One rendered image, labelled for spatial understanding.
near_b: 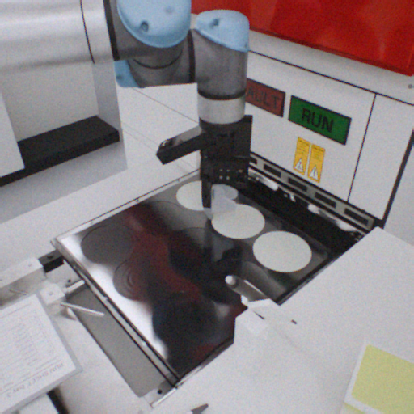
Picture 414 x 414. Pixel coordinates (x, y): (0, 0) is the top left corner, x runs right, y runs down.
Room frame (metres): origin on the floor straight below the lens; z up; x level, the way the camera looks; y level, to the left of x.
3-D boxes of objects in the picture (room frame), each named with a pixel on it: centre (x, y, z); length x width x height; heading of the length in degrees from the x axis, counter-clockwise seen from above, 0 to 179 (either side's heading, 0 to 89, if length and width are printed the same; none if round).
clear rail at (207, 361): (0.39, -0.10, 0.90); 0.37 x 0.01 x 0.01; 131
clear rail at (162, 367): (0.41, 0.15, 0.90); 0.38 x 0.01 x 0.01; 41
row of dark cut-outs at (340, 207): (0.68, -0.13, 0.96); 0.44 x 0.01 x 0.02; 41
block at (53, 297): (0.40, 0.26, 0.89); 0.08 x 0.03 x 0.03; 131
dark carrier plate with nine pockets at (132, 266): (0.53, 0.02, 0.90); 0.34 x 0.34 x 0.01; 41
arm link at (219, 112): (0.61, -0.02, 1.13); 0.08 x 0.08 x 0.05
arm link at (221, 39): (0.60, -0.02, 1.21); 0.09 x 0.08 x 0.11; 100
